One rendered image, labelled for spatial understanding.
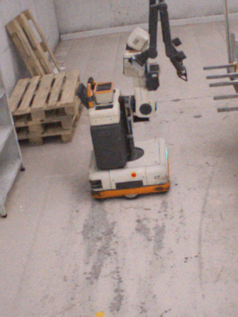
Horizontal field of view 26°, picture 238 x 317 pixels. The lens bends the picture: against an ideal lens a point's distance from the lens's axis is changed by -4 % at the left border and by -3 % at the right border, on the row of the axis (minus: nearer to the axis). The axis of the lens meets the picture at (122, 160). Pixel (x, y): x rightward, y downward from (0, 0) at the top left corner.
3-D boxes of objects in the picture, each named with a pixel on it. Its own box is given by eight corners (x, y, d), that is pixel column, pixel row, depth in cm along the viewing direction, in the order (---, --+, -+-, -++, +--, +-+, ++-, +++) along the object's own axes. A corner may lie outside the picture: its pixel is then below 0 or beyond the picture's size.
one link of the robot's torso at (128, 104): (127, 129, 448) (122, 101, 437) (127, 115, 473) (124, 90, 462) (159, 125, 446) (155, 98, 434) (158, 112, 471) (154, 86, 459)
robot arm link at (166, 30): (159, 2, 389) (159, 5, 379) (166, 1, 388) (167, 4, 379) (165, 54, 409) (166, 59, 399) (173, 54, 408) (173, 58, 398)
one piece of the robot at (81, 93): (91, 117, 434) (74, 95, 426) (94, 102, 465) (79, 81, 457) (102, 110, 431) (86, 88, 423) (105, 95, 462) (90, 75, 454)
